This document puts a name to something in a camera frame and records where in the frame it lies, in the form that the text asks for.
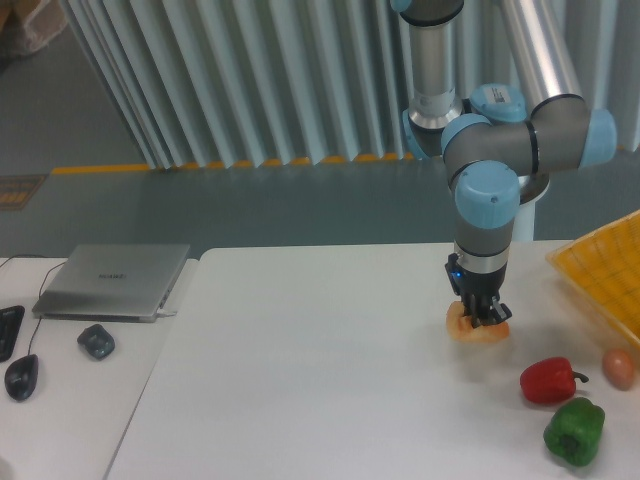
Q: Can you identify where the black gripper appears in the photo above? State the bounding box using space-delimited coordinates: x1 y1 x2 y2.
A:
445 253 512 326

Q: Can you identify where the triangular bread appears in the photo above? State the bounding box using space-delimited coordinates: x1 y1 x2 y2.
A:
446 301 510 344

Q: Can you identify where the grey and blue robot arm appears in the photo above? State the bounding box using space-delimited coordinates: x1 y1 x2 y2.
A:
392 1 617 327

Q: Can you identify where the red bell pepper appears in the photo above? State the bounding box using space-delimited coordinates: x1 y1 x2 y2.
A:
520 357 589 404

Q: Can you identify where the yellow woven basket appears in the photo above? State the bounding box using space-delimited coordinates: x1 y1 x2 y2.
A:
546 211 639 348

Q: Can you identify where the brown egg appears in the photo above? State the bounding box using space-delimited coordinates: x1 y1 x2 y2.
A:
602 349 635 391

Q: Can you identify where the green bell pepper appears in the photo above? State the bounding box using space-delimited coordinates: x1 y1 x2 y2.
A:
543 397 606 467

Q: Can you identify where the silver laptop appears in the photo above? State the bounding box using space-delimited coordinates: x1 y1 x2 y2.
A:
32 244 190 322

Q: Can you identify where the white folding partition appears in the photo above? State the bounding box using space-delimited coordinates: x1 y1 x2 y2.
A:
60 1 639 169

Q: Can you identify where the black earbud case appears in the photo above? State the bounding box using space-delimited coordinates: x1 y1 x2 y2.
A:
77 324 116 361

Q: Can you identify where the black computer mouse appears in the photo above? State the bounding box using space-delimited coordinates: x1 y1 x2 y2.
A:
4 354 39 402

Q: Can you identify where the black keyboard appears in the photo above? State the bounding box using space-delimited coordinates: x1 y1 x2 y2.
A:
0 305 25 363

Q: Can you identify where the black mouse cable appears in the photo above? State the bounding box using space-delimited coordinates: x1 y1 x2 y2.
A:
0 253 69 357

